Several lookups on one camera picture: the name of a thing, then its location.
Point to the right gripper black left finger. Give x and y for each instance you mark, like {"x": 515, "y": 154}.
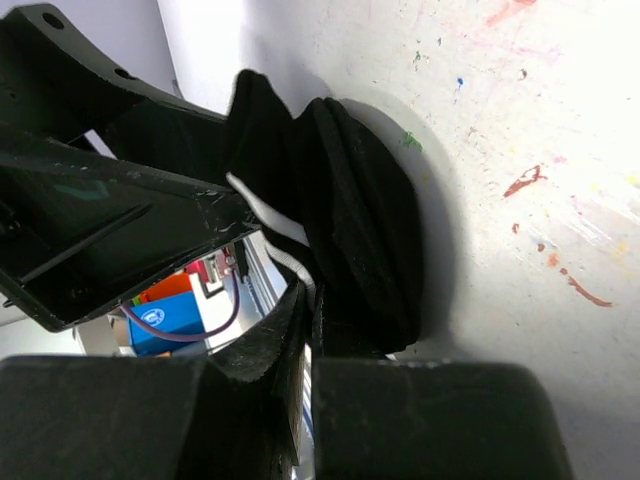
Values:
{"x": 234, "y": 414}

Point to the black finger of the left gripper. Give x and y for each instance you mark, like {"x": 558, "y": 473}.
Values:
{"x": 137, "y": 121}
{"x": 81, "y": 233}

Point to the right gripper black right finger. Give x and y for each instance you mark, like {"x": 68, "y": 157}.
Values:
{"x": 375, "y": 418}

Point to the black ankle sock white cuff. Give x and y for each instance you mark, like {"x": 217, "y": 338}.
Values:
{"x": 338, "y": 213}

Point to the orange box in background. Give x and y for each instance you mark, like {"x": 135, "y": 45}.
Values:
{"x": 175, "y": 284}

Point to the blue box in background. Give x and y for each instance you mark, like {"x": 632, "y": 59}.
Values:
{"x": 178, "y": 314}

